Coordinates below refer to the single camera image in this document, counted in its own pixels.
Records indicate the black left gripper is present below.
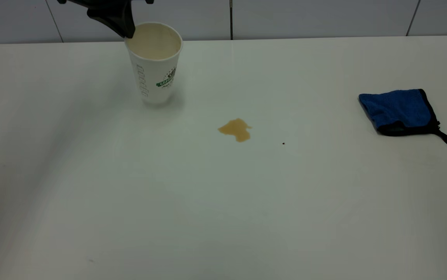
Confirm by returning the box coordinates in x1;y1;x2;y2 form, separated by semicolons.
58;0;154;39

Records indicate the white paper coffee cup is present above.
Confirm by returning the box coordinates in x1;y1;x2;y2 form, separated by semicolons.
125;22;183;105

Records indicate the blue cloth with black trim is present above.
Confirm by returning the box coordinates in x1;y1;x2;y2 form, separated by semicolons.
358;89;447;148

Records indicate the brown coffee spill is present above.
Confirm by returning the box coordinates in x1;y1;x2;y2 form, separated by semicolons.
218;118;253;142

